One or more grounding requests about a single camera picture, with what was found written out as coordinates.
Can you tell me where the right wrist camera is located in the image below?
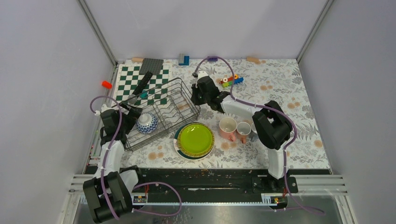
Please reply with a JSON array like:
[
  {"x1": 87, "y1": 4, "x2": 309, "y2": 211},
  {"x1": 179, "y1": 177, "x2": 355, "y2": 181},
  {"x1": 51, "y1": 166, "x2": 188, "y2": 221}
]
[{"x1": 192, "y1": 70, "x2": 209, "y2": 80}]

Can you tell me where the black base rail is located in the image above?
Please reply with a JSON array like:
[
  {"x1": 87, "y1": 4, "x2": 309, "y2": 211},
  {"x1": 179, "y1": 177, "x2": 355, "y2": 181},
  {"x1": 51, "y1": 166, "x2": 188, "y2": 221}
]
[{"x1": 83, "y1": 167, "x2": 332, "y2": 200}]

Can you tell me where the blue white patterned bowl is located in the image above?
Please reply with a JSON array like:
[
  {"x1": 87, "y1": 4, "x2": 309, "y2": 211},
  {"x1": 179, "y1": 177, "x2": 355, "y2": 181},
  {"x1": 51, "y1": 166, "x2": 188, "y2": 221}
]
[{"x1": 136, "y1": 112, "x2": 158, "y2": 134}]

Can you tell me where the colourful toy brick car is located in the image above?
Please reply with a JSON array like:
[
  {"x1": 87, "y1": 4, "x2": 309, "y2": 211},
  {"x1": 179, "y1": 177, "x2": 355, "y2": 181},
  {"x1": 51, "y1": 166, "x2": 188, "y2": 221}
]
[{"x1": 219, "y1": 74, "x2": 244, "y2": 88}]

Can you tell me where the black wire dish rack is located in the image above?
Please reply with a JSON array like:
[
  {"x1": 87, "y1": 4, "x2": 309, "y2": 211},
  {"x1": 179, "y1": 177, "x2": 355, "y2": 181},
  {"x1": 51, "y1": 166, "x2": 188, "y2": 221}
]
[{"x1": 120, "y1": 78, "x2": 200, "y2": 151}]

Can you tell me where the white plate teal rim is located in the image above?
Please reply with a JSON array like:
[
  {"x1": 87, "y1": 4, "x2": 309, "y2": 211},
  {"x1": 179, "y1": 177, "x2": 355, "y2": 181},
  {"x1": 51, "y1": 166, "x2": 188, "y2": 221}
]
[{"x1": 173, "y1": 122, "x2": 215, "y2": 161}]

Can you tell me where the lime green plastic plate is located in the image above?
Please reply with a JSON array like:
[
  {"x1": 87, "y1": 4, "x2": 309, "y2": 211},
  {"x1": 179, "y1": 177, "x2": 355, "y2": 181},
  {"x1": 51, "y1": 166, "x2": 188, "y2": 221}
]
[{"x1": 179, "y1": 124, "x2": 214, "y2": 155}]

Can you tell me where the pink dotted mug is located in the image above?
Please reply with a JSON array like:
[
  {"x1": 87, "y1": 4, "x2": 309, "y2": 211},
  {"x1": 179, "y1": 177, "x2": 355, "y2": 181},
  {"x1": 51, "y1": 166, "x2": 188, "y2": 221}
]
[{"x1": 236, "y1": 122, "x2": 252, "y2": 144}]

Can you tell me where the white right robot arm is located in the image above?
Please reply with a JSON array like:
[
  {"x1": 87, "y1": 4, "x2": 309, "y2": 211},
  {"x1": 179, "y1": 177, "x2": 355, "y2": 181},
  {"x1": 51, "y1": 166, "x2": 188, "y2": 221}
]
[{"x1": 191, "y1": 71, "x2": 295, "y2": 192}]

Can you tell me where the wooden block right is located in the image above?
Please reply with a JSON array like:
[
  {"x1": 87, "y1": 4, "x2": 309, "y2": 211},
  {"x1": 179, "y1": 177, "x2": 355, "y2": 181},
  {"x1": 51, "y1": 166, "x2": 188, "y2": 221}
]
[{"x1": 246, "y1": 56, "x2": 261, "y2": 64}]

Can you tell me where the grey round chess piece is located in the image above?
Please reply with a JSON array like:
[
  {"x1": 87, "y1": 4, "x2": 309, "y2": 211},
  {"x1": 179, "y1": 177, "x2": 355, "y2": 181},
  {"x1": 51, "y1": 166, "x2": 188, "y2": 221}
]
[{"x1": 127, "y1": 94, "x2": 138, "y2": 105}]

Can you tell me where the green white checkered board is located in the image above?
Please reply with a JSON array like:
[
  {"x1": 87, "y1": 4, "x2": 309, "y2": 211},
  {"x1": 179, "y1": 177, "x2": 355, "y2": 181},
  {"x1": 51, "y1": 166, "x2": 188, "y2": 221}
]
[{"x1": 113, "y1": 63, "x2": 172, "y2": 107}]

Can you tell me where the grey and blue brick stack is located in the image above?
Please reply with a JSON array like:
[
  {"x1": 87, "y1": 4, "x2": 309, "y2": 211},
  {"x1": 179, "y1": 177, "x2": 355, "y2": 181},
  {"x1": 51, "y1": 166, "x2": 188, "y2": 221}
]
[{"x1": 178, "y1": 54, "x2": 190, "y2": 66}]

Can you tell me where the green woven rim plate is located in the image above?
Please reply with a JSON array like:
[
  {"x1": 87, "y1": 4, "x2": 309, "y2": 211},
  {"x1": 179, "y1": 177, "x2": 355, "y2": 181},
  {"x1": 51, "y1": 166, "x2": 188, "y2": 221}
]
[{"x1": 177, "y1": 122, "x2": 215, "y2": 158}]

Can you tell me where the red small block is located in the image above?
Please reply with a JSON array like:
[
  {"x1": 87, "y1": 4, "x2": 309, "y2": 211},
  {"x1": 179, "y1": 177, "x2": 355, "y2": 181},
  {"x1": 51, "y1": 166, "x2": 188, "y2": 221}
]
[{"x1": 101, "y1": 81, "x2": 113, "y2": 89}]

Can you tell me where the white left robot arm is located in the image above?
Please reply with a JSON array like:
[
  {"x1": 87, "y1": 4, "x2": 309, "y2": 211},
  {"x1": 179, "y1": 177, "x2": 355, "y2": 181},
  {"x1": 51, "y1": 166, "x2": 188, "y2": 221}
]
[{"x1": 83, "y1": 104, "x2": 145, "y2": 224}]

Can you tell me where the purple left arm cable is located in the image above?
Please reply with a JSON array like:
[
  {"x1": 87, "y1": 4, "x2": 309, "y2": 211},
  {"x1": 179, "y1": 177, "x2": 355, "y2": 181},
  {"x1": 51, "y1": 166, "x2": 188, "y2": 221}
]
[{"x1": 90, "y1": 95, "x2": 183, "y2": 221}]

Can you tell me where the teal small block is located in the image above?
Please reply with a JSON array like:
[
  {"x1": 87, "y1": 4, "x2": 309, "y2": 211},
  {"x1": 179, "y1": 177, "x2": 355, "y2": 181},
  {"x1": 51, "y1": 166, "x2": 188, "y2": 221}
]
[{"x1": 140, "y1": 91, "x2": 148, "y2": 99}]

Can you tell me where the grey blue cup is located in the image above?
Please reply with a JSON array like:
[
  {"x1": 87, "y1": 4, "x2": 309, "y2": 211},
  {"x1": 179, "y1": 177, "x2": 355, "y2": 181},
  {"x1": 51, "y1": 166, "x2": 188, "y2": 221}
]
[{"x1": 250, "y1": 123, "x2": 258, "y2": 142}]

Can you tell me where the purple toy brick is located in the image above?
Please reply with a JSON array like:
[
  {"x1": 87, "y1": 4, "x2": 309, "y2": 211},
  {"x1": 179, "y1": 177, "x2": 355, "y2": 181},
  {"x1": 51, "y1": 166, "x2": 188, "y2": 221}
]
[{"x1": 207, "y1": 56, "x2": 218, "y2": 62}]

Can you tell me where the wooden block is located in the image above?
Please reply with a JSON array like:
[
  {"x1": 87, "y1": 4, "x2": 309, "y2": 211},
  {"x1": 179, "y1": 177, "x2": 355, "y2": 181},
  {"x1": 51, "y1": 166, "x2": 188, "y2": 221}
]
[
  {"x1": 246, "y1": 56, "x2": 261, "y2": 64},
  {"x1": 131, "y1": 57, "x2": 144, "y2": 63}
]

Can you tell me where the wooden block left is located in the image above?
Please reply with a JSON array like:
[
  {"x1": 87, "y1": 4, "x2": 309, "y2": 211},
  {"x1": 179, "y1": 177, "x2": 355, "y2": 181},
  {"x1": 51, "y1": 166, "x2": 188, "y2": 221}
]
[{"x1": 131, "y1": 57, "x2": 144, "y2": 63}]

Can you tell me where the grey studded baseplate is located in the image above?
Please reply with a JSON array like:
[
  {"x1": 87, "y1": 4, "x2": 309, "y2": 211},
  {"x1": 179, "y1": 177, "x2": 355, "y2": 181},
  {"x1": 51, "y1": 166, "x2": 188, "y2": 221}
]
[{"x1": 139, "y1": 58, "x2": 164, "y2": 75}]

